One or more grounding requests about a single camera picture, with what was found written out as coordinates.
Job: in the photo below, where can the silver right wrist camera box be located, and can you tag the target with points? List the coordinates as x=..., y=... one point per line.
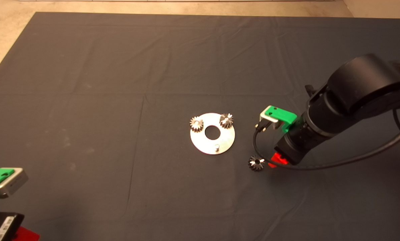
x=265, y=118

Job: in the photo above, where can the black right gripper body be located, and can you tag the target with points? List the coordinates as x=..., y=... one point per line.
x=297, y=145

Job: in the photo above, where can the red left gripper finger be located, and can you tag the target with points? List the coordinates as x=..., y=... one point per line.
x=27, y=236

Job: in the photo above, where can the green right camera mount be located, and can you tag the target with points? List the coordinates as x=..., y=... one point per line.
x=282, y=115

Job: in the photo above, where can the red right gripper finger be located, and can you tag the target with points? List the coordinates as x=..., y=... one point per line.
x=280, y=158
x=272, y=164

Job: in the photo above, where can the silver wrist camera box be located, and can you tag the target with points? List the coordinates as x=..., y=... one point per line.
x=14, y=184
x=265, y=118

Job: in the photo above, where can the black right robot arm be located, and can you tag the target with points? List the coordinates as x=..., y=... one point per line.
x=360, y=87

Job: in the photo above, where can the small steel planetary gear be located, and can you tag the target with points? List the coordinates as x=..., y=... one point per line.
x=226, y=122
x=253, y=165
x=196, y=126

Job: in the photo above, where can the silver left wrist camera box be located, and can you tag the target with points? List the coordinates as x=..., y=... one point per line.
x=14, y=184

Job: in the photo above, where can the dark grey table cloth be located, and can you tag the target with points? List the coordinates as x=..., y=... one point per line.
x=119, y=50

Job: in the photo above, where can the round metal carrier plate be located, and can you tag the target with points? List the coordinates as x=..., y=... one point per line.
x=226, y=142

